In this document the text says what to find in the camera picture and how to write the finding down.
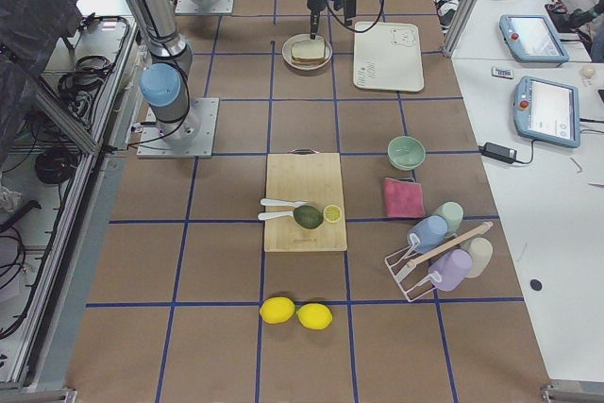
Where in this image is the black power adapter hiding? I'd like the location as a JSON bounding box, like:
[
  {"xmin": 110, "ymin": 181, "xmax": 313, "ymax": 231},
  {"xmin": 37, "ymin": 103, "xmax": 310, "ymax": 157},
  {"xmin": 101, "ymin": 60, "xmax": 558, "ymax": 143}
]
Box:
[{"xmin": 478, "ymin": 142, "xmax": 517, "ymax": 164}]

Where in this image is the pink folded cloth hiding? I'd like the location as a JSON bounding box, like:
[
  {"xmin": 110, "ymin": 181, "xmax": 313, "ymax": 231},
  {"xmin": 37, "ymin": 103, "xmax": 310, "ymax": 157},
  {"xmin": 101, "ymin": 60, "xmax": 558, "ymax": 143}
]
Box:
[{"xmin": 383, "ymin": 177, "xmax": 426, "ymax": 219}]

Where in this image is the wooden cutting board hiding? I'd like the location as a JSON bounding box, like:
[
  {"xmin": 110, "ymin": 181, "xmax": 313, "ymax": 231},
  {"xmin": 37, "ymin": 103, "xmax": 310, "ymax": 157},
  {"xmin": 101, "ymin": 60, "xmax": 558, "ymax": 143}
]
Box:
[{"xmin": 258, "ymin": 153, "xmax": 347, "ymax": 252}]

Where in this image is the avocado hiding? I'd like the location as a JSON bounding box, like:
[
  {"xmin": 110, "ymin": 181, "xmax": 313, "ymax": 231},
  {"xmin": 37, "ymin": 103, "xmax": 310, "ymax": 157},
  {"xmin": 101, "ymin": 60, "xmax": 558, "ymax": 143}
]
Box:
[{"xmin": 294, "ymin": 205, "xmax": 324, "ymax": 229}]

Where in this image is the left yellow lemon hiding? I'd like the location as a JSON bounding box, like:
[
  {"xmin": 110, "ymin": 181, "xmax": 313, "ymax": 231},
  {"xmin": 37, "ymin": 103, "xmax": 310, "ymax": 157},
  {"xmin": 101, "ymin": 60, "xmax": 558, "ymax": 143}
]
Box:
[{"xmin": 259, "ymin": 296, "xmax": 295, "ymax": 325}]

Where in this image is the white plastic knife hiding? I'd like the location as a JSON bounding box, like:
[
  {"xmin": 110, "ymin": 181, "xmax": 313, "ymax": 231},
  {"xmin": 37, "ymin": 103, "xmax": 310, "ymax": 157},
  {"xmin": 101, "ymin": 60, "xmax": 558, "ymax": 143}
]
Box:
[{"xmin": 258, "ymin": 210, "xmax": 294, "ymax": 221}]

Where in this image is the beige cup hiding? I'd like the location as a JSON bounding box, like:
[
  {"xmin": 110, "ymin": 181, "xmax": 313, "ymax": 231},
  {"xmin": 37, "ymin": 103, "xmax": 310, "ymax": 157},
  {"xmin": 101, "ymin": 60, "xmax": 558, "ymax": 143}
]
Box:
[{"xmin": 461, "ymin": 236, "xmax": 493, "ymax": 278}]

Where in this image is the far teach pendant tablet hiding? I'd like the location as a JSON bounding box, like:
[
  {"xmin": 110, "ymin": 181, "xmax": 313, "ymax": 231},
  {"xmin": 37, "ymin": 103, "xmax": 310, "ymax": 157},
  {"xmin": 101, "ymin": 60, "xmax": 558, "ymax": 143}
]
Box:
[{"xmin": 498, "ymin": 15, "xmax": 569, "ymax": 65}]

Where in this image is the cream bear serving tray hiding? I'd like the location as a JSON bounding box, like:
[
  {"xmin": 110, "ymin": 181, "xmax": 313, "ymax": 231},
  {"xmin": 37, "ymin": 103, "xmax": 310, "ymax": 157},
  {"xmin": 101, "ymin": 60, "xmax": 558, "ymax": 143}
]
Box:
[{"xmin": 353, "ymin": 23, "xmax": 425, "ymax": 92}]

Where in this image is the aluminium frame post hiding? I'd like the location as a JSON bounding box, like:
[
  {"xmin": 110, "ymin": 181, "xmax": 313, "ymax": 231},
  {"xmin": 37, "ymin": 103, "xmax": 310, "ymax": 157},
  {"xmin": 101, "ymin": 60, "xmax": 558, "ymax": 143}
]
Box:
[{"xmin": 441, "ymin": 0, "xmax": 502, "ymax": 59}]

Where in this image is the near teach pendant tablet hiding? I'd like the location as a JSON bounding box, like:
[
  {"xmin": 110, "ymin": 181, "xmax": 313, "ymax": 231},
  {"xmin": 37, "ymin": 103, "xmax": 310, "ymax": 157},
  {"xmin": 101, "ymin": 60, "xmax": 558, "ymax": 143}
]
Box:
[{"xmin": 512, "ymin": 76, "xmax": 580, "ymax": 148}]

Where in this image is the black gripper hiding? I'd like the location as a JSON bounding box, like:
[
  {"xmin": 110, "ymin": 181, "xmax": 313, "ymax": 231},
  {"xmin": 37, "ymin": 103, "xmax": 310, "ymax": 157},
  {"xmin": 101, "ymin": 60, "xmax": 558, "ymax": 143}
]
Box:
[{"xmin": 307, "ymin": 0, "xmax": 357, "ymax": 40}]

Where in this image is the purple cup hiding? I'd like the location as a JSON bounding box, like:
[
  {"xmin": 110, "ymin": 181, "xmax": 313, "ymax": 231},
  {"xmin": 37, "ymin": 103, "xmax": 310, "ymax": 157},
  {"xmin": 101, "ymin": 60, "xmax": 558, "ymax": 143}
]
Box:
[{"xmin": 428, "ymin": 248, "xmax": 473, "ymax": 292}]

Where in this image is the lemon half slice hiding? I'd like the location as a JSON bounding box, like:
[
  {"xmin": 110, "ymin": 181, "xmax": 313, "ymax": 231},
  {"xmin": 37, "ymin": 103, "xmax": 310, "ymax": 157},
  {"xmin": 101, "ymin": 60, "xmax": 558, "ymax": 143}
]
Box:
[{"xmin": 323, "ymin": 204, "xmax": 343, "ymax": 224}]

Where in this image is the right yellow lemon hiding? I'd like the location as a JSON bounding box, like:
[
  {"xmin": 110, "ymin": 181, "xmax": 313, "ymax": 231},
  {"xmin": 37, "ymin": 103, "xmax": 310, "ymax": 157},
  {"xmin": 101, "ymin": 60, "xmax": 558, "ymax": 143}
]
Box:
[{"xmin": 296, "ymin": 303, "xmax": 333, "ymax": 330}]

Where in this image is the bread slice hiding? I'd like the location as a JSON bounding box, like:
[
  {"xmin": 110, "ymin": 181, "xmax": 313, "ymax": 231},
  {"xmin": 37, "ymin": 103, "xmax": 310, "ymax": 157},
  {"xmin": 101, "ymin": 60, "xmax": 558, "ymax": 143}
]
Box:
[
  {"xmin": 291, "ymin": 57, "xmax": 327, "ymax": 67},
  {"xmin": 291, "ymin": 38, "xmax": 326, "ymax": 61}
]

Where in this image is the yellow lemon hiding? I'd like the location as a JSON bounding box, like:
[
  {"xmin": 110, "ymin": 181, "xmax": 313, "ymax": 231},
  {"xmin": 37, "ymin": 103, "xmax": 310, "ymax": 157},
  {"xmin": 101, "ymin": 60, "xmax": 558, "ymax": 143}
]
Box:
[
  {"xmin": 296, "ymin": 303, "xmax": 333, "ymax": 330},
  {"xmin": 259, "ymin": 296, "xmax": 295, "ymax": 325}
]

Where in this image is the teach pendant tablet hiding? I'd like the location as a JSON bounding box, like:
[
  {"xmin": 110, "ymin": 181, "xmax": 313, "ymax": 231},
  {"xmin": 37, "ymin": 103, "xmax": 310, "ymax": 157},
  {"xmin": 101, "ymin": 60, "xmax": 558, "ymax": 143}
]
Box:
[
  {"xmin": 498, "ymin": 15, "xmax": 569, "ymax": 65},
  {"xmin": 512, "ymin": 76, "xmax": 580, "ymax": 148}
]

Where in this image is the green cup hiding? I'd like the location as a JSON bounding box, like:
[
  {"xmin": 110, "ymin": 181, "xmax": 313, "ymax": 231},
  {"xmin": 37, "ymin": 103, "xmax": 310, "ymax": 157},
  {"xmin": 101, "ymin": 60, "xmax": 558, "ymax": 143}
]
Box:
[{"xmin": 432, "ymin": 201, "xmax": 464, "ymax": 236}]

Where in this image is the blue cup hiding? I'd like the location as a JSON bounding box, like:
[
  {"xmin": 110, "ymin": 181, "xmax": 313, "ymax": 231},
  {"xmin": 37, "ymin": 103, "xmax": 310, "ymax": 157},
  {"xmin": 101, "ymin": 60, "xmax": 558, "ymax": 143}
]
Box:
[{"xmin": 407, "ymin": 215, "xmax": 448, "ymax": 254}]

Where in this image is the green bowl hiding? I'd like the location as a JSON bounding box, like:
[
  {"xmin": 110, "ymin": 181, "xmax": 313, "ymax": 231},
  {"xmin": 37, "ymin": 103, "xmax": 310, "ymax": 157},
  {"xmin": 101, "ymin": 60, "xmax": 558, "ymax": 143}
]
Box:
[{"xmin": 387, "ymin": 136, "xmax": 426, "ymax": 171}]

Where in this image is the cream round plate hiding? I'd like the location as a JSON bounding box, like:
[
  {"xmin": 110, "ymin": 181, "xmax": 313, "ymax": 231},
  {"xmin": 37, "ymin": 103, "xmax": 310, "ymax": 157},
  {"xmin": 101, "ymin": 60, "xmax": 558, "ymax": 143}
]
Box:
[{"xmin": 282, "ymin": 34, "xmax": 332, "ymax": 71}]

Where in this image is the white wire cup rack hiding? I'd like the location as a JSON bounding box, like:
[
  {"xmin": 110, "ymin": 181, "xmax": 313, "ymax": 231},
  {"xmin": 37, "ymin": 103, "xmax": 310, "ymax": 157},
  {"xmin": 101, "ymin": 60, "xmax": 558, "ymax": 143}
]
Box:
[{"xmin": 384, "ymin": 221, "xmax": 493, "ymax": 302}]

